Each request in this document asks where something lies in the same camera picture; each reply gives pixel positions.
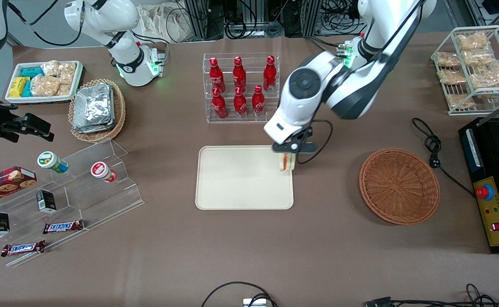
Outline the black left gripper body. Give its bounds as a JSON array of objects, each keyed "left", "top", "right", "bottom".
[{"left": 272, "top": 127, "right": 318, "bottom": 155}]

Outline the triangular sandwich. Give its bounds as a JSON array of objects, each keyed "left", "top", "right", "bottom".
[{"left": 279, "top": 153, "right": 295, "bottom": 173}]

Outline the white rectangular snack tray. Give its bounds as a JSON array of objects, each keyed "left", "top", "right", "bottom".
[{"left": 5, "top": 61, "right": 84, "bottom": 104}]

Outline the beige rectangular serving tray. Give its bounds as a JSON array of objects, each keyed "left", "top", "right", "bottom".
[{"left": 195, "top": 145, "right": 294, "bottom": 211}]

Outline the oval wicker basket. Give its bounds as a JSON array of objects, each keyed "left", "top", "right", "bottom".
[{"left": 68, "top": 78, "right": 127, "bottom": 144}]

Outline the round brown wicker basket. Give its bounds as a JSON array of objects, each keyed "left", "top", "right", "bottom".
[{"left": 359, "top": 148, "right": 441, "bottom": 226}]

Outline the green lidded cup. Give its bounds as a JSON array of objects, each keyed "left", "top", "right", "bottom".
[{"left": 37, "top": 151, "right": 69, "bottom": 174}]

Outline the yellow snack packet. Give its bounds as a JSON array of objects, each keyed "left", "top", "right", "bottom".
[{"left": 9, "top": 77, "right": 30, "bottom": 98}]

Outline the clear acrylic bottle rack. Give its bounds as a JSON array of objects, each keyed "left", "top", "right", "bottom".
[{"left": 203, "top": 52, "right": 281, "bottom": 124}]

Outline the silver foil pack stack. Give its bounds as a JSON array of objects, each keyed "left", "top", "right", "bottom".
[{"left": 72, "top": 83, "right": 115, "bottom": 134}]

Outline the red cola bottle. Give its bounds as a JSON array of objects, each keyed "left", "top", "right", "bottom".
[
  {"left": 212, "top": 87, "right": 228, "bottom": 120},
  {"left": 209, "top": 57, "right": 226, "bottom": 94},
  {"left": 234, "top": 86, "right": 248, "bottom": 119},
  {"left": 263, "top": 55, "right": 277, "bottom": 93},
  {"left": 232, "top": 56, "right": 248, "bottom": 93},
  {"left": 252, "top": 84, "right": 266, "bottom": 118}
]

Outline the red cookie box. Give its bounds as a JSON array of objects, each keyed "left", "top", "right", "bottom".
[{"left": 0, "top": 166, "right": 37, "bottom": 209}]

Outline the red lidded cup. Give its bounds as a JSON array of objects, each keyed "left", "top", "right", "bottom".
[{"left": 90, "top": 161, "right": 118, "bottom": 183}]

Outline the clear acrylic step shelf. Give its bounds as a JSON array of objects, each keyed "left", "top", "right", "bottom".
[{"left": 0, "top": 138, "right": 145, "bottom": 268}]

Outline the brown snickers bar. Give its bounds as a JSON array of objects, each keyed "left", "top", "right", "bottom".
[
  {"left": 43, "top": 219, "right": 85, "bottom": 235},
  {"left": 1, "top": 240, "right": 46, "bottom": 258}
]

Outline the beige cloth bag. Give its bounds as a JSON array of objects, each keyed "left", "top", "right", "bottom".
[{"left": 138, "top": 3, "right": 193, "bottom": 43}]

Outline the clear bag of fried snacks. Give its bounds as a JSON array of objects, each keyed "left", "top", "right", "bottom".
[
  {"left": 456, "top": 32, "right": 490, "bottom": 52},
  {"left": 438, "top": 69, "right": 467, "bottom": 85},
  {"left": 436, "top": 52, "right": 461, "bottom": 69},
  {"left": 446, "top": 93, "right": 476, "bottom": 110},
  {"left": 463, "top": 49, "right": 496, "bottom": 67},
  {"left": 470, "top": 64, "right": 499, "bottom": 90}
]

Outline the black appliance housing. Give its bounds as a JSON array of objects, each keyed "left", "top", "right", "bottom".
[{"left": 458, "top": 117, "right": 499, "bottom": 255}]

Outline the yellow control panel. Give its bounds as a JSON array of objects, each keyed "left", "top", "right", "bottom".
[{"left": 473, "top": 176, "right": 499, "bottom": 247}]

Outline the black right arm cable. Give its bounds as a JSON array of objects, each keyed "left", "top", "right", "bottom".
[{"left": 7, "top": 0, "right": 84, "bottom": 47}]

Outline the black cable bundle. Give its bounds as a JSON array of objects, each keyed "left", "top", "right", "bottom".
[{"left": 225, "top": 0, "right": 285, "bottom": 40}]

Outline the aluminium frame post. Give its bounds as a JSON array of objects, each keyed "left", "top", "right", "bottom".
[
  {"left": 302, "top": 0, "right": 323, "bottom": 37},
  {"left": 184, "top": 0, "right": 225, "bottom": 41}
]

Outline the black looped cable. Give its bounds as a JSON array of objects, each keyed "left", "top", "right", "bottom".
[{"left": 201, "top": 281, "right": 278, "bottom": 307}]

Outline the black power cable with plug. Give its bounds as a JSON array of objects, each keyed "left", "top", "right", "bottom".
[{"left": 412, "top": 118, "right": 476, "bottom": 197}]

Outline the black cable with connector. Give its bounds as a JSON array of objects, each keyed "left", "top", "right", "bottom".
[{"left": 363, "top": 283, "right": 499, "bottom": 307}]

